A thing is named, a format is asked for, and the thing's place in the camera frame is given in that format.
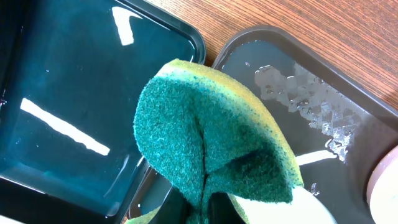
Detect white plate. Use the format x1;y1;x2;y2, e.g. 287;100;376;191
366;146;398;224

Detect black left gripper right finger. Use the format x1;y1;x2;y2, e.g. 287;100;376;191
207;192;245;224

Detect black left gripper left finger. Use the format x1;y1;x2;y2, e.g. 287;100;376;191
155;187;201;224

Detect black serving tray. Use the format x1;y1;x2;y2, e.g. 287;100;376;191
133;26;397;223

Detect yellow green sponge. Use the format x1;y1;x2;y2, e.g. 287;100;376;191
133;59;303;223

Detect black water basin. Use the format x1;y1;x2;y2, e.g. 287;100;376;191
1;0;206;223

